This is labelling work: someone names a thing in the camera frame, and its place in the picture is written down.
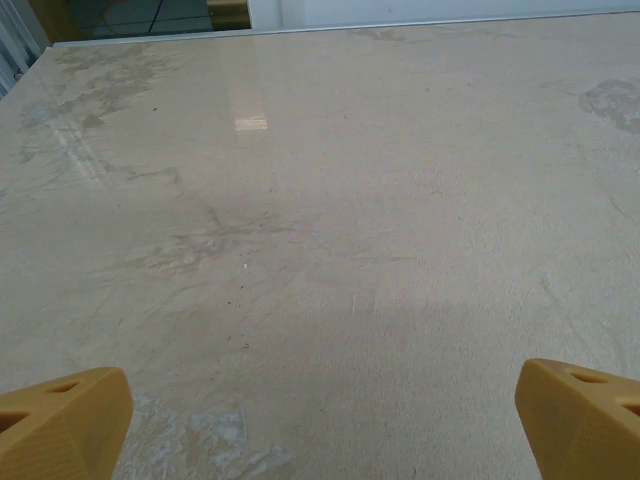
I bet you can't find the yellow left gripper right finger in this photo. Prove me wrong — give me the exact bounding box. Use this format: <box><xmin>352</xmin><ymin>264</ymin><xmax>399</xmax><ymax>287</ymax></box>
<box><xmin>515</xmin><ymin>358</ymin><xmax>640</xmax><ymax>480</ymax></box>

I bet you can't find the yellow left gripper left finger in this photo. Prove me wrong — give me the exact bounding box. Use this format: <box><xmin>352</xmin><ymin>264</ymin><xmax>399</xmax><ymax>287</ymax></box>
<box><xmin>0</xmin><ymin>366</ymin><xmax>133</xmax><ymax>480</ymax></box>

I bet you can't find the aluminium corner post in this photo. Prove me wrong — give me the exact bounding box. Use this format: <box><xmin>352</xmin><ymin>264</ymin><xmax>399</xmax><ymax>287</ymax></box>
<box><xmin>0</xmin><ymin>0</ymin><xmax>41</xmax><ymax>101</ymax></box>

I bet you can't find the aluminium table edge rail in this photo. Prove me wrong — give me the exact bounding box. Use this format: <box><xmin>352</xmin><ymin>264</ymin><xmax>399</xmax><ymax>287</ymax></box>
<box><xmin>49</xmin><ymin>8</ymin><xmax>640</xmax><ymax>50</ymax></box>

